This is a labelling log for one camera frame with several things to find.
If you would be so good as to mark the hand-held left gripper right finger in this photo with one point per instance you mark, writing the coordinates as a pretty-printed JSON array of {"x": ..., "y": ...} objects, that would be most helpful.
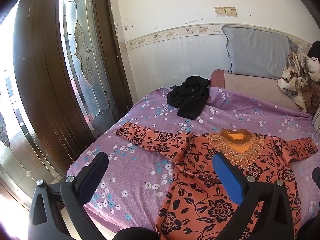
[{"x": 227, "y": 177}]

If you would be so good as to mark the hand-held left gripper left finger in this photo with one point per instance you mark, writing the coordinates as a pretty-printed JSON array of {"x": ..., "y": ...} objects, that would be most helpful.
[{"x": 95, "y": 172}]

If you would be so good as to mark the orange black floral dress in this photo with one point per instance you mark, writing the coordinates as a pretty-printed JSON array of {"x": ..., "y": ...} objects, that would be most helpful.
[{"x": 197, "y": 195}]

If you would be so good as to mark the purple floral bedsheet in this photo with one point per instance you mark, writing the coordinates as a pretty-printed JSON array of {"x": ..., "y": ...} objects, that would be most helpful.
[{"x": 130, "y": 175}]

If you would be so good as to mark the black garment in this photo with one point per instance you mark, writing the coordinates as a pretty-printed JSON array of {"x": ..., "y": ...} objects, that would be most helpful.
[{"x": 187, "y": 100}]

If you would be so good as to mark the wooden door with leaded glass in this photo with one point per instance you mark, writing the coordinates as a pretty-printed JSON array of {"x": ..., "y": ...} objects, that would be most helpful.
[
  {"x": 15, "y": 135},
  {"x": 82, "y": 55}
]

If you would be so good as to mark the beige pink mattress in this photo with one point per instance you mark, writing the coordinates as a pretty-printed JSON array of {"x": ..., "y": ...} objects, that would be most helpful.
[{"x": 250, "y": 90}]

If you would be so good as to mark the striped cushion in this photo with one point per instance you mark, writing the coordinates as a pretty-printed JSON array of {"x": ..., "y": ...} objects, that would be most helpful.
[{"x": 316, "y": 120}]

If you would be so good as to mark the beige brown floral blanket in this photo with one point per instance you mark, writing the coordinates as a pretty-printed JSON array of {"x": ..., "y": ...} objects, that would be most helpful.
[{"x": 295, "y": 80}]

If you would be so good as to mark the grey pillow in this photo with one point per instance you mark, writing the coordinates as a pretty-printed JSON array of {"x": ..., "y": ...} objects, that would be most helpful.
[{"x": 257, "y": 52}]

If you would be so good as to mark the dark cloth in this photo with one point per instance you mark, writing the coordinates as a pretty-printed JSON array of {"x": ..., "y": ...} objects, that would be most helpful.
[{"x": 314, "y": 49}]

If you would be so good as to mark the beige wall switch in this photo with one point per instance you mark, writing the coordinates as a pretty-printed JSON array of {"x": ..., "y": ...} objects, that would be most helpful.
[
  {"x": 220, "y": 11},
  {"x": 230, "y": 11}
]

